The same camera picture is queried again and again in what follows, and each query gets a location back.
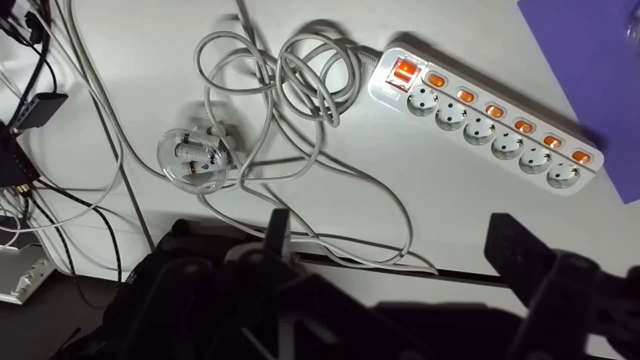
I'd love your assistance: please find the purple mat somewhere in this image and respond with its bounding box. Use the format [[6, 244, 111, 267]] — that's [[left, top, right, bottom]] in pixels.
[[518, 0, 640, 204]]

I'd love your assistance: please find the grey coiled power cable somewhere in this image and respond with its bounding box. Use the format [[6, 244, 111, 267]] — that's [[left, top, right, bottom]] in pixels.
[[194, 0, 440, 276]]

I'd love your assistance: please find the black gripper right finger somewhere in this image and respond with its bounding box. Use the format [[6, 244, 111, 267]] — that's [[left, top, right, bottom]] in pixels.
[[484, 213, 600, 360]]

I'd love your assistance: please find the white six-socket extension cord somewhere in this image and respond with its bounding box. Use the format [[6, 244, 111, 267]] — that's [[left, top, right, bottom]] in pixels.
[[366, 43, 606, 196]]

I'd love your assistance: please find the black cable with box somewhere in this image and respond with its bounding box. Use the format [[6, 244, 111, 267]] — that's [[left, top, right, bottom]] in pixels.
[[0, 0, 70, 136]]

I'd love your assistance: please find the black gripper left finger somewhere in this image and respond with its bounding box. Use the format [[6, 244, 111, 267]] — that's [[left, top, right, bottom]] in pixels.
[[265, 208, 291, 260]]

